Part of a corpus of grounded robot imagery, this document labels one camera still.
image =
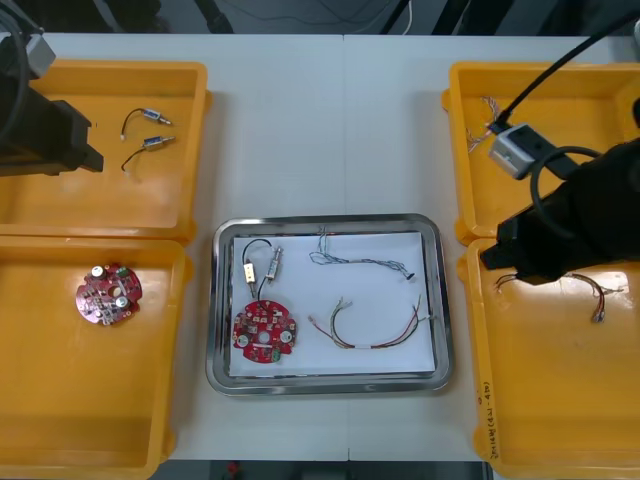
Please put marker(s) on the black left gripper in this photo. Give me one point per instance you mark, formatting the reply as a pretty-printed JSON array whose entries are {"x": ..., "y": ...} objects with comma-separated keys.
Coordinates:
[{"x": 30, "y": 135}]

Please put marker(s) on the steel tray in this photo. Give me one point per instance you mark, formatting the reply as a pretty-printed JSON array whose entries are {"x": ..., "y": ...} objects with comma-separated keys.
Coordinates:
[{"x": 215, "y": 300}]

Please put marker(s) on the yellow-orange plastic bin with handwriting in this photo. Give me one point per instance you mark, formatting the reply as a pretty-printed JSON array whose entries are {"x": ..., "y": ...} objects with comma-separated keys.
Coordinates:
[{"x": 550, "y": 425}]

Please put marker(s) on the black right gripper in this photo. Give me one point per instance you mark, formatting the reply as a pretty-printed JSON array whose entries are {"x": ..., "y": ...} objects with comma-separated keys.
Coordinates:
[{"x": 560, "y": 240}]

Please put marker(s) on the white paper sheet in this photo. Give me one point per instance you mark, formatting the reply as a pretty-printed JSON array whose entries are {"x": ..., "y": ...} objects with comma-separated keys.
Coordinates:
[{"x": 350, "y": 285}]

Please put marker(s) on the loose harness with metal terminals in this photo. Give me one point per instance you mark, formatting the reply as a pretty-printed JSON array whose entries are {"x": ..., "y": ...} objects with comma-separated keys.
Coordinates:
[{"x": 582, "y": 277}]

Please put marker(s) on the round red circuit board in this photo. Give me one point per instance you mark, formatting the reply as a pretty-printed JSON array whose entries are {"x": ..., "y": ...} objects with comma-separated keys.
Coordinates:
[
  {"x": 100, "y": 302},
  {"x": 250, "y": 325}
]

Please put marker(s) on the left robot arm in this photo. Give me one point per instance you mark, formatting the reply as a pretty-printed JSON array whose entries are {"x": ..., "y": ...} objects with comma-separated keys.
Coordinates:
[{"x": 42, "y": 55}]

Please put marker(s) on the metal solenoid with cream face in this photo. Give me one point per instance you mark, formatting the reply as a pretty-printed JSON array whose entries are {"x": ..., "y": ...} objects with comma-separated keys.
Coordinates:
[{"x": 248, "y": 272}]

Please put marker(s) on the metal solenoid with blue label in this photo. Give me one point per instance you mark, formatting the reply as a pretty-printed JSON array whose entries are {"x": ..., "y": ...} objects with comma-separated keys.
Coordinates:
[
  {"x": 150, "y": 145},
  {"x": 150, "y": 115}
]

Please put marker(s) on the red green white harness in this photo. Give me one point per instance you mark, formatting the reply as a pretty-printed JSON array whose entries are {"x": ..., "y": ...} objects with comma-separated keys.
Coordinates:
[{"x": 367, "y": 346}]

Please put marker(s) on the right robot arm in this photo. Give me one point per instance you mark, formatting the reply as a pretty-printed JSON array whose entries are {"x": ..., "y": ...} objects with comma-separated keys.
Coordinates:
[{"x": 620, "y": 190}]

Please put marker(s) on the black stand leg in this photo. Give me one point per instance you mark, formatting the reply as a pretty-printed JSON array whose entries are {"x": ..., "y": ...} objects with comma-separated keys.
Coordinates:
[
  {"x": 395, "y": 17},
  {"x": 215, "y": 17},
  {"x": 450, "y": 17}
]

